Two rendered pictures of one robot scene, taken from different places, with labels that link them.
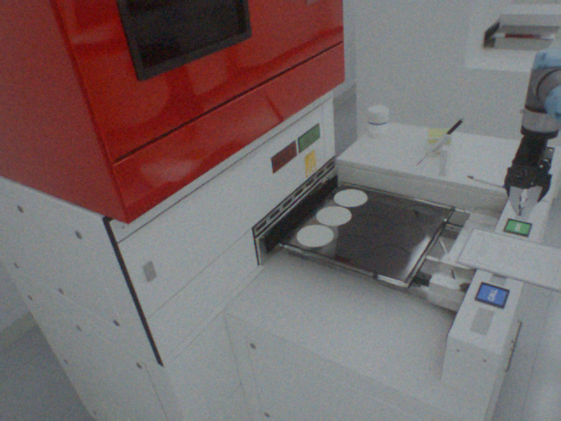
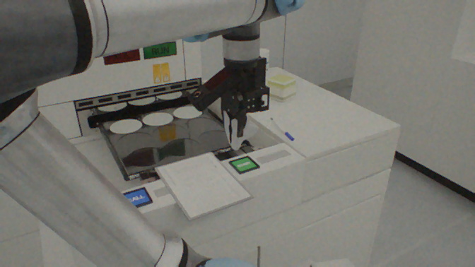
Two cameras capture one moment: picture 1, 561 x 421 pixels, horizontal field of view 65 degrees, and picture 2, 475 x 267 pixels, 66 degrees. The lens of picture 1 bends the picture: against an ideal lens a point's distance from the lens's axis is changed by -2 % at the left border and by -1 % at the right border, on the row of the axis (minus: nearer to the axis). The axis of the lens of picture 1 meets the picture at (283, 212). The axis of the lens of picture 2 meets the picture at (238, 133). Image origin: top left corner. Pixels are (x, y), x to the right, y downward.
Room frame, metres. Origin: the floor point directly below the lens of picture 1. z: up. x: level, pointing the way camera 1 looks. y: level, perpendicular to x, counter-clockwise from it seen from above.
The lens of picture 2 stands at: (0.16, -0.83, 1.44)
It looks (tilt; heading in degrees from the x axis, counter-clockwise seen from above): 28 degrees down; 23
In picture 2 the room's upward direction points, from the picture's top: straight up
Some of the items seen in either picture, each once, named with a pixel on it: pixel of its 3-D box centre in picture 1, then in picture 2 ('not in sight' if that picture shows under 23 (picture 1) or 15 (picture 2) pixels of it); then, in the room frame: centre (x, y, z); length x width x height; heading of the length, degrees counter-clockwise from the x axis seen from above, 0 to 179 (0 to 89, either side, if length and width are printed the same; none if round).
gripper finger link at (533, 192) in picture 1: (532, 196); (245, 133); (0.83, -0.56, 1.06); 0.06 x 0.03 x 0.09; 143
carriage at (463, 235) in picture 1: (465, 257); not in sight; (0.87, -0.45, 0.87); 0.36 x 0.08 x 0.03; 143
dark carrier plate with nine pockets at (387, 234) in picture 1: (368, 225); (169, 132); (1.01, -0.23, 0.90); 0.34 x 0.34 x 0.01; 53
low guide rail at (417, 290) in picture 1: (369, 274); not in sight; (0.88, -0.21, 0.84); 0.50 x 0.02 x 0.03; 53
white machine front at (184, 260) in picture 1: (257, 203); (85, 84); (1.00, 0.06, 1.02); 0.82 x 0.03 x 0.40; 143
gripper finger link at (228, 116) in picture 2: (517, 193); (238, 127); (0.85, -0.54, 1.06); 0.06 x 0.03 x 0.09; 143
